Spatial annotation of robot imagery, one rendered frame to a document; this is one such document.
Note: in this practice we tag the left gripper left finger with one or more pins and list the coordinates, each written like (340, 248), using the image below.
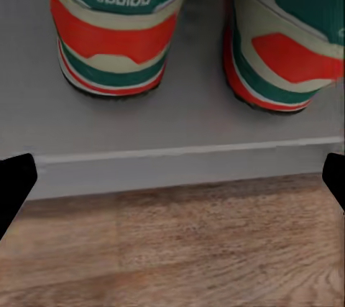
(17, 176)

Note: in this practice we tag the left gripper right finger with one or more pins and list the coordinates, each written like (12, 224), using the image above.
(334, 176)

